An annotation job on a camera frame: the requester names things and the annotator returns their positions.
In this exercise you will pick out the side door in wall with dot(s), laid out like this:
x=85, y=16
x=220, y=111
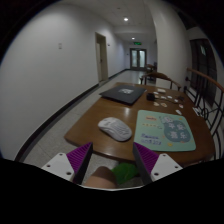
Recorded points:
x=102, y=58

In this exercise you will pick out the dark window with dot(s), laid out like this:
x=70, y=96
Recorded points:
x=201, y=66

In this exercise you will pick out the white perforated computer mouse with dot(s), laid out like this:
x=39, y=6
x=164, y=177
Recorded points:
x=115, y=128

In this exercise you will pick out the white rectangular card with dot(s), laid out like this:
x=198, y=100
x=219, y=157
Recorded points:
x=161, y=90

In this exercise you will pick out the wooden hallway furniture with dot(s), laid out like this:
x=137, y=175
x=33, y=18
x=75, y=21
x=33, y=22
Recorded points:
x=150, y=68

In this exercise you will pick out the black closed laptop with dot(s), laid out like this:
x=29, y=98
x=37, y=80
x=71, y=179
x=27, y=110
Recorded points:
x=123, y=93

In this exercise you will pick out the person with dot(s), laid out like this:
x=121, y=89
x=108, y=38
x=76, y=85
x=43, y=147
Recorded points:
x=101, y=178

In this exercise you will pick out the white flat rectangular device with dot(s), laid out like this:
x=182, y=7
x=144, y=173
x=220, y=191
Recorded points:
x=196, y=111

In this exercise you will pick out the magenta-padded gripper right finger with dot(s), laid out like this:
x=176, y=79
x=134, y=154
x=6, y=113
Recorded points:
x=163, y=165

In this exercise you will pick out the pale green printed mouse pad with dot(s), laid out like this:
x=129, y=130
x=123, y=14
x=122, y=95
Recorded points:
x=165, y=131

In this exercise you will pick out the black railing with wooden handrail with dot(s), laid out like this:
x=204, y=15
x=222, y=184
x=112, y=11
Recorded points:
x=206, y=100

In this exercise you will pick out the small sticker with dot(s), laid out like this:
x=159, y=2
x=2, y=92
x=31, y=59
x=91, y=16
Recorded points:
x=179, y=112
x=155, y=93
x=176, y=100
x=170, y=97
x=181, y=106
x=163, y=97
x=164, y=105
x=156, y=103

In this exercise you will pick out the round ceiling light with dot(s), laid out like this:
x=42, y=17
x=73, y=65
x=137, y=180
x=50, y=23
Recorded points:
x=126, y=19
x=133, y=38

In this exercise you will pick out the small black charger block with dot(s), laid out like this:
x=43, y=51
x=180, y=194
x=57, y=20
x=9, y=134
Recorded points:
x=150, y=96

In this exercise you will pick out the glazed double door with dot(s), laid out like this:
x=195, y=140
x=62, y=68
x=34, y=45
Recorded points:
x=138, y=59

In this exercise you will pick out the wooden armchair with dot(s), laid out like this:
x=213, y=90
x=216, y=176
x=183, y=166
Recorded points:
x=160, y=75

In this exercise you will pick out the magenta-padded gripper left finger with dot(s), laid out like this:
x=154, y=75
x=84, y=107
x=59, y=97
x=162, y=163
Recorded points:
x=63, y=163

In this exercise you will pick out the green exit sign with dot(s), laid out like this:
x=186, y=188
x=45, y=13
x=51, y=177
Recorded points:
x=137, y=43

